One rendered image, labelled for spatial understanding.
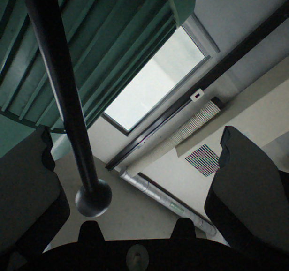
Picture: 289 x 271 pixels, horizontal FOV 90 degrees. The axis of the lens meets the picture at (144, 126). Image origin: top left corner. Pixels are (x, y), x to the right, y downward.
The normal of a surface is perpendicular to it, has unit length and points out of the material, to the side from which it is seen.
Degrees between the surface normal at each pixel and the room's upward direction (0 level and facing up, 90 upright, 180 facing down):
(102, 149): 90
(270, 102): 90
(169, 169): 90
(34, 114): 90
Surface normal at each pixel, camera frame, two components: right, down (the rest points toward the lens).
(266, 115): -0.01, 0.47
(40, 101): 0.26, 0.67
